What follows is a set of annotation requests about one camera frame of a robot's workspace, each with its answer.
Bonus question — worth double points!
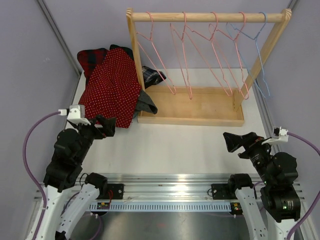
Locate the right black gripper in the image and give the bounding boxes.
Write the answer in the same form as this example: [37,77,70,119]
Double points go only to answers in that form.
[223,131,275,185]

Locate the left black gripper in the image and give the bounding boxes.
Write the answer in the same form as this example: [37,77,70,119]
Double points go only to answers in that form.
[72,114,116,163]

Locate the red polka dot skirt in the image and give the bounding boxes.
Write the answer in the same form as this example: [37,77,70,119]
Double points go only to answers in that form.
[78,47,142,129]

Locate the grey dotted skirt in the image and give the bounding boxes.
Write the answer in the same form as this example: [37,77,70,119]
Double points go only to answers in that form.
[133,90,158,118]

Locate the pink hanger of grey skirt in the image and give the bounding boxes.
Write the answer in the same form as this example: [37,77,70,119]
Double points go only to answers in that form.
[208,11,233,97]

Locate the navy white plaid skirt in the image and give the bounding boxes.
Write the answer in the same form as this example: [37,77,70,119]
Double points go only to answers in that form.
[142,66,167,89]

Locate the red plaid skirt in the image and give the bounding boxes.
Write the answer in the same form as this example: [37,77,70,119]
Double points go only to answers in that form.
[77,48,108,80]

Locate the pink hanger of green skirt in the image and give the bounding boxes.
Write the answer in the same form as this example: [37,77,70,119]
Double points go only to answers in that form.
[136,11,177,95]

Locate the pink wire hanger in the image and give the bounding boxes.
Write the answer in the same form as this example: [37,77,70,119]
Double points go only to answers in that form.
[208,11,250,100]

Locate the blue wire hanger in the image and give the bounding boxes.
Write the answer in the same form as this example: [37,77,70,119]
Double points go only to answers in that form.
[225,12,271,98]

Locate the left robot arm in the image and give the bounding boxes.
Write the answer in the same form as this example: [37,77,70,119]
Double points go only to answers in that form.
[27,115,116,240]

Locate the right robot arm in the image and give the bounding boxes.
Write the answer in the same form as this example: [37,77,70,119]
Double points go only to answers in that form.
[223,127,320,240]

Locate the wooden clothes rack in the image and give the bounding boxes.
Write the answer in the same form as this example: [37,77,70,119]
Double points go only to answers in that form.
[126,7,292,127]

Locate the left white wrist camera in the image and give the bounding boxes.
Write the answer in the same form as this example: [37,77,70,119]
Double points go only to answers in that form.
[58,104,91,126]

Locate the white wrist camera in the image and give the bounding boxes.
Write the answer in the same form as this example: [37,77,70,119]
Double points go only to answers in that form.
[58,104,91,126]
[261,126,289,146]

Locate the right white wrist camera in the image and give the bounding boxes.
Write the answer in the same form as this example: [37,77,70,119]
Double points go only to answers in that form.
[261,126,289,146]

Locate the right black mount plate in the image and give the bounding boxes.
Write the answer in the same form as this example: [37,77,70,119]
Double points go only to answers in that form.
[211,183,237,200]

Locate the black mount plate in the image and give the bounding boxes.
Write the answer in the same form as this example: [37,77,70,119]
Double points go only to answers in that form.
[211,183,237,200]
[97,183,125,200]

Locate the left black mount plate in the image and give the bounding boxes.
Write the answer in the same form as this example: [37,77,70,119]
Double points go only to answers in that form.
[97,183,125,200]

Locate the aluminium rail base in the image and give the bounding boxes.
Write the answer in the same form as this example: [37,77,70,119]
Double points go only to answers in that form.
[33,74,306,212]

